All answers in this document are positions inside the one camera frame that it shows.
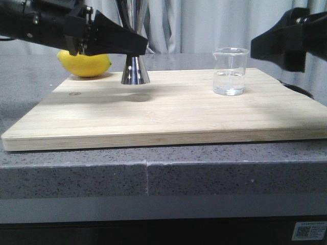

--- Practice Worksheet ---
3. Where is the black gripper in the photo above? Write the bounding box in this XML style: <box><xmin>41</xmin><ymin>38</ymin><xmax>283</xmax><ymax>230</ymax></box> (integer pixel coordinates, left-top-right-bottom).
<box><xmin>1</xmin><ymin>1</ymin><xmax>148</xmax><ymax>56</ymax></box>

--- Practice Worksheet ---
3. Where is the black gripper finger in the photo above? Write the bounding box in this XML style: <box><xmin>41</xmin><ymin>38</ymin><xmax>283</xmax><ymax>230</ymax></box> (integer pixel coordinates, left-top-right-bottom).
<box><xmin>250</xmin><ymin>8</ymin><xmax>326</xmax><ymax>72</ymax></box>

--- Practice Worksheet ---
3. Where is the steel cocktail jigger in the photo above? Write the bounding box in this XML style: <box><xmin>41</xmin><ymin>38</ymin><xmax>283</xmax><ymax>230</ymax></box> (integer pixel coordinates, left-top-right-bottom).
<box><xmin>116</xmin><ymin>1</ymin><xmax>150</xmax><ymax>85</ymax></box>

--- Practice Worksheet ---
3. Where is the clear glass beaker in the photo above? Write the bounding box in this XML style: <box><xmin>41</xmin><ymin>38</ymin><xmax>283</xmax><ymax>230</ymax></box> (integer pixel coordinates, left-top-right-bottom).
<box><xmin>213</xmin><ymin>47</ymin><xmax>249</xmax><ymax>96</ymax></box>

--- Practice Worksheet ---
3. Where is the yellow lemon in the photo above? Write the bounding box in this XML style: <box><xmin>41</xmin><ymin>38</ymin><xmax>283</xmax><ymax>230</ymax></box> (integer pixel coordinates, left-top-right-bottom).
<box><xmin>57</xmin><ymin>50</ymin><xmax>111</xmax><ymax>78</ymax></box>

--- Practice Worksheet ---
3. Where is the grey curtain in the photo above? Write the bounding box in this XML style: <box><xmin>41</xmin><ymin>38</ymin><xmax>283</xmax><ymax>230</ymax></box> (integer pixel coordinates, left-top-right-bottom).
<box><xmin>1</xmin><ymin>1</ymin><xmax>326</xmax><ymax>55</ymax></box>

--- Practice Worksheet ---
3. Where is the wooden cutting board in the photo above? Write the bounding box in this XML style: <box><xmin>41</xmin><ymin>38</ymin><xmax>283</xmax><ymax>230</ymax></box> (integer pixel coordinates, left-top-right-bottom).
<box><xmin>2</xmin><ymin>68</ymin><xmax>326</xmax><ymax>151</ymax></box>

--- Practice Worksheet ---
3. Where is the white QR code sticker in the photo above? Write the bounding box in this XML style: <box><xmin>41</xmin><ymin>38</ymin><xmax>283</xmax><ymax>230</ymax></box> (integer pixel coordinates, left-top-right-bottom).
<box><xmin>291</xmin><ymin>222</ymin><xmax>326</xmax><ymax>241</ymax></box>

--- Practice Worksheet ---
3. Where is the black cutting board handle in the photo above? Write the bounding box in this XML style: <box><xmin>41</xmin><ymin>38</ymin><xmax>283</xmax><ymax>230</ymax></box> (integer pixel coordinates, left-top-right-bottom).
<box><xmin>279</xmin><ymin>80</ymin><xmax>314</xmax><ymax>99</ymax></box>

